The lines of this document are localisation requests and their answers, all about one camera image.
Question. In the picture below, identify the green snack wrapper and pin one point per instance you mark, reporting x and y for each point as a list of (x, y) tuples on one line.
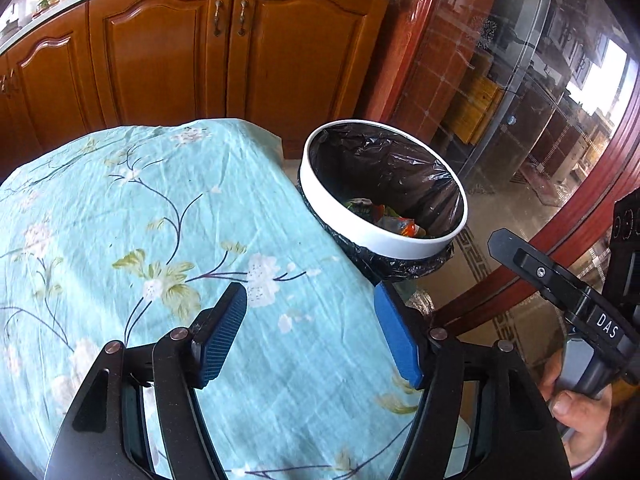
[(357, 207)]

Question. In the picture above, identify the red foil wrapper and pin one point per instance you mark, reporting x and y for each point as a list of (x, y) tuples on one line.
[(400, 225)]

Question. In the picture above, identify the white bin with black liner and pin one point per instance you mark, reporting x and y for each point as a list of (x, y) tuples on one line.
[(390, 170)]

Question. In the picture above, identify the person's right hand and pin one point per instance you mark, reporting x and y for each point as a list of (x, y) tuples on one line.
[(580, 420)]

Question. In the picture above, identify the person's right forearm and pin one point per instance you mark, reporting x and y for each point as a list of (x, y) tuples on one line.
[(592, 462)]

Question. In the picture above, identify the yellow crate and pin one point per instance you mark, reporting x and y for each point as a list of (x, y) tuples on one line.
[(472, 110)]

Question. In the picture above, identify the red wooden door frame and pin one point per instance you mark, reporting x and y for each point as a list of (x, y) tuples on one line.
[(615, 160), (410, 45)]

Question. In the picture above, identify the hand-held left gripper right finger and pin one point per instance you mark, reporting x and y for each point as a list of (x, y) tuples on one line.
[(395, 335)]

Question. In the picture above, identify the glass sliding door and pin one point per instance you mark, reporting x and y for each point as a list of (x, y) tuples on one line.
[(540, 85)]

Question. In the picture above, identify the light blue floral tablecloth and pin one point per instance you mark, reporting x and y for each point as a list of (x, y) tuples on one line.
[(150, 210)]

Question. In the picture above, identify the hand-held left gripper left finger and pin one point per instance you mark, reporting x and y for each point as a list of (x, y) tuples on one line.
[(225, 330)]

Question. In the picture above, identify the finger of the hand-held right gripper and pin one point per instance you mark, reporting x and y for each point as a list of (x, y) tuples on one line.
[(530, 267)]

